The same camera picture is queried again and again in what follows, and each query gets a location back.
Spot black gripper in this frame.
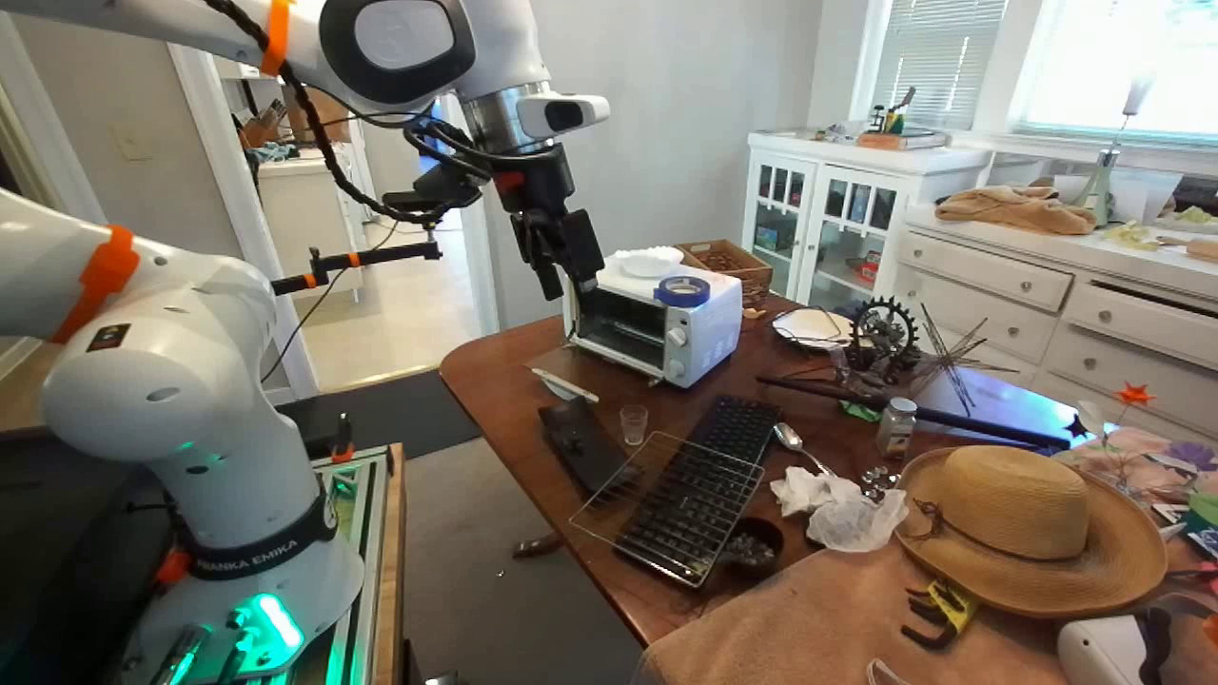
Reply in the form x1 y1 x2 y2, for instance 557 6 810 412
506 147 607 299

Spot metal wire oven rack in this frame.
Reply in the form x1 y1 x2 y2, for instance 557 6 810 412
572 432 768 591

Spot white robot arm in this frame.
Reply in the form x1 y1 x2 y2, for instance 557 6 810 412
0 0 608 685

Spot white mini toaster oven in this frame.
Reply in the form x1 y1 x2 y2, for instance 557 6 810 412
562 265 742 389

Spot white fluted bowl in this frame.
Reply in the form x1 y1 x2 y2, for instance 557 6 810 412
608 247 680 283

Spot blue tape roll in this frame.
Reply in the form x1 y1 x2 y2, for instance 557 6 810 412
655 277 712 309

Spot wicker basket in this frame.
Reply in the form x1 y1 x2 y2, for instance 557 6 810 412
685 241 773 309

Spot small clear glass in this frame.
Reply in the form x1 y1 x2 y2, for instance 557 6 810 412
618 402 650 449

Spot white glass-door cabinet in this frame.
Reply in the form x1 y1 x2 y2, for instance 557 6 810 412
742 134 982 312

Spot white plate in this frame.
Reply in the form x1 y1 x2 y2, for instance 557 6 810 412
773 309 854 351

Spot metal spoon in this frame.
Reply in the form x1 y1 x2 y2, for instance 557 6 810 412
773 422 829 473

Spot black computer keyboard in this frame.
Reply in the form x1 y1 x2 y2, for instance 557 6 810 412
613 397 777 591

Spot black gear sculpture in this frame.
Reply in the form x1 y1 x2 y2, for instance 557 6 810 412
844 295 921 376

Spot dark small bowl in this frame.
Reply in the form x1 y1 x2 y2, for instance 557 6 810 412
720 519 784 584

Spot small glass jar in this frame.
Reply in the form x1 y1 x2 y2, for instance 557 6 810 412
881 397 916 453

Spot white crumpled tissue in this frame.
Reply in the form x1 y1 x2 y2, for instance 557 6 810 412
768 467 906 555

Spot yellow black pliers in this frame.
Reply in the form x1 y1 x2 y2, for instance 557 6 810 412
902 579 980 649

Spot straw sun hat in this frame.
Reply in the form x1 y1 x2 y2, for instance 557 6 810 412
900 444 1170 620

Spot white drawer dresser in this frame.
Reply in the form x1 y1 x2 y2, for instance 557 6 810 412
896 215 1218 441

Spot black camera mount rod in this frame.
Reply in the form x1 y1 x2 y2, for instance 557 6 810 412
270 241 440 291

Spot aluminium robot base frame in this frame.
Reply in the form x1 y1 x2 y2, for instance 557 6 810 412
119 437 410 685

